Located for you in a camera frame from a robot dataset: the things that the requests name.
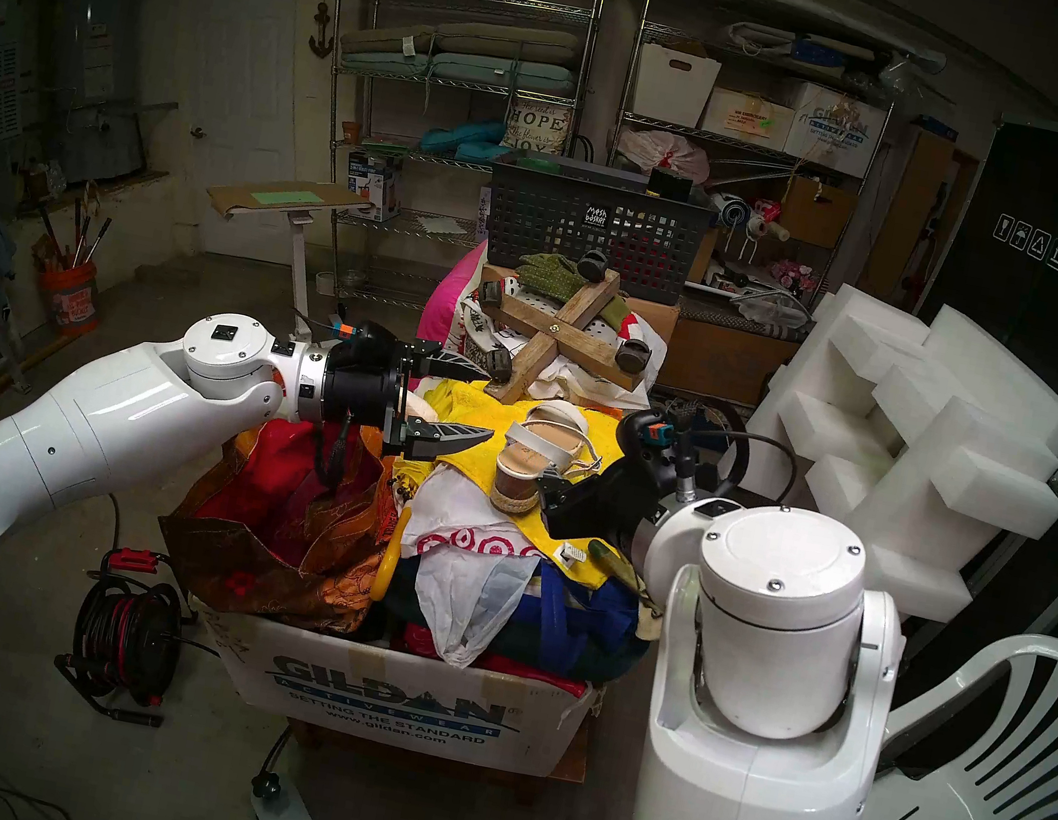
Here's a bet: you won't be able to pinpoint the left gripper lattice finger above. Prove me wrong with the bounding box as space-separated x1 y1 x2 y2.
431 347 498 389
398 412 496 476

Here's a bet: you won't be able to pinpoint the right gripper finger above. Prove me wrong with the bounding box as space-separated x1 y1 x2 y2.
533 473 576 523

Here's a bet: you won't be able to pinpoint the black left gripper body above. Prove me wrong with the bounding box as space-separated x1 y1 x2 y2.
313 319 446 460

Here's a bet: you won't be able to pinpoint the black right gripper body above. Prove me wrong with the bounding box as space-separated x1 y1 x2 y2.
547 399 692 561

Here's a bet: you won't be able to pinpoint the white strap wedge sandal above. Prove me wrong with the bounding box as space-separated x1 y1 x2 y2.
486 392 611 527

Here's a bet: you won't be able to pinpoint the olive beige cloth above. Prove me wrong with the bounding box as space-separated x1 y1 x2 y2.
572 534 676 641

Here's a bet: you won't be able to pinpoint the wooden cross caster dolly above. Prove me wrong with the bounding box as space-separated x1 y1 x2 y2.
460 249 666 429

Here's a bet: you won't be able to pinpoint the green knit gloves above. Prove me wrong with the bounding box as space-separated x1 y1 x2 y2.
508 247 636 330

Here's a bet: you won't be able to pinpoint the white red-print plastic bag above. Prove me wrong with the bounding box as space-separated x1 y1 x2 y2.
379 460 557 680

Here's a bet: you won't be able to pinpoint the red orange patterned bag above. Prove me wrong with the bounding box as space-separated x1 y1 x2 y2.
147 394 414 642

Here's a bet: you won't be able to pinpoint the red fabric item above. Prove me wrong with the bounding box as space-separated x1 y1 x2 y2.
398 621 594 699

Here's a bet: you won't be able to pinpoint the black plastic mesh basket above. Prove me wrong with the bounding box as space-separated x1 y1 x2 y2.
474 146 722 311

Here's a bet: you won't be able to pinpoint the large brown box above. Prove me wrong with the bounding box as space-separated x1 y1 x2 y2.
659 303 809 416

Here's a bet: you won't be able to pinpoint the blue white product box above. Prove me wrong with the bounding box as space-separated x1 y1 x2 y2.
338 149 410 224

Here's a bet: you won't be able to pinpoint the white stand cardboard-top table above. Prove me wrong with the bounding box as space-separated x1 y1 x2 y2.
184 161 376 352

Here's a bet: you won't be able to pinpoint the turquoise folded cushion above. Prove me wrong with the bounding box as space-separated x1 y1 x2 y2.
419 110 509 168

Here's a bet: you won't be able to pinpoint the large Gildan cardboard box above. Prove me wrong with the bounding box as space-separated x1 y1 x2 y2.
176 599 610 786

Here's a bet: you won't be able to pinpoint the HOPE text pillow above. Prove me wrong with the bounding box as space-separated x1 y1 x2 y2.
501 96 575 159

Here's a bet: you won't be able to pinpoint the crumpled clear plastic bag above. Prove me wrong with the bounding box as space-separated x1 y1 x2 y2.
727 281 819 338

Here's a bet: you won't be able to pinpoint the white foam packing block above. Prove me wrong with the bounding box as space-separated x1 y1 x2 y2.
717 271 1058 643

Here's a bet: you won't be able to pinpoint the teal seat cushion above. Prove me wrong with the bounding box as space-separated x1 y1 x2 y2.
341 29 580 104

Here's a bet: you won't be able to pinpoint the pink white plastic bag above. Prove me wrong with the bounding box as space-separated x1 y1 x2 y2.
617 124 715 187

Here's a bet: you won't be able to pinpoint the pink flowers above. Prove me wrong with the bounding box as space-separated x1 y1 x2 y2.
769 257 820 298

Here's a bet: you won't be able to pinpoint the orange bucket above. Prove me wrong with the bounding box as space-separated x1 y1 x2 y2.
33 253 109 338

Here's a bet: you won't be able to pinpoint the white door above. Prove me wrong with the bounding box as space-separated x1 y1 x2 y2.
141 0 333 266

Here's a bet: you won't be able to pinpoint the beige seat cushion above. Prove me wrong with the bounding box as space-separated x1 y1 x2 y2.
430 10 584 76
338 13 441 71

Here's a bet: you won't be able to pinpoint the white storage bin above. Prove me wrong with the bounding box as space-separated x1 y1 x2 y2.
628 41 723 132

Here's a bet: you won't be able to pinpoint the brown cardboard box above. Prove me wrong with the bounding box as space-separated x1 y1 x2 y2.
774 173 862 253

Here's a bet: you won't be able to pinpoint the small labelled cardboard box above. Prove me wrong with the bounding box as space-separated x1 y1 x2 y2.
699 86 797 152

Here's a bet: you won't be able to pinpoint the grey water heater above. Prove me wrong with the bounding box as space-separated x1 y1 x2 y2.
27 0 171 193

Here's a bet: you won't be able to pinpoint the tan wooden board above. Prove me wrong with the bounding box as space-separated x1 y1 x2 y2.
859 122 959 308

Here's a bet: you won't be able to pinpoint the small Gildan cardboard box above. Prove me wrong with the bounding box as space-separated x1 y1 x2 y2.
781 79 892 182

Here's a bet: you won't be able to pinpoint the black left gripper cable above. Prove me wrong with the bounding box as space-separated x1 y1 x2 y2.
312 414 361 495

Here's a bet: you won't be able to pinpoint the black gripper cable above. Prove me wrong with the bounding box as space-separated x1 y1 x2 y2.
312 414 361 495
677 422 804 512

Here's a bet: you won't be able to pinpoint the yellow curved handle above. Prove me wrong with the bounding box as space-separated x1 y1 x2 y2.
368 503 413 607

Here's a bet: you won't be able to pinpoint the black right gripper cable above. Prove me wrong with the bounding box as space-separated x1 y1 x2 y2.
677 422 804 512

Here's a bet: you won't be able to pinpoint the red black cable reel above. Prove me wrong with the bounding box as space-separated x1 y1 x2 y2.
46 538 209 734

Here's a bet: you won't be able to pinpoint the dark anchor wall ornament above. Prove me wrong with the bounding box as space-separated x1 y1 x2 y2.
305 0 342 61

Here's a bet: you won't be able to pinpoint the chrome wire shelf with boxes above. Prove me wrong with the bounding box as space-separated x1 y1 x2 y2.
592 0 914 301

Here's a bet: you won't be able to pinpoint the black floor cable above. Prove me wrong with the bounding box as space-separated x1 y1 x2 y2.
0 788 75 820

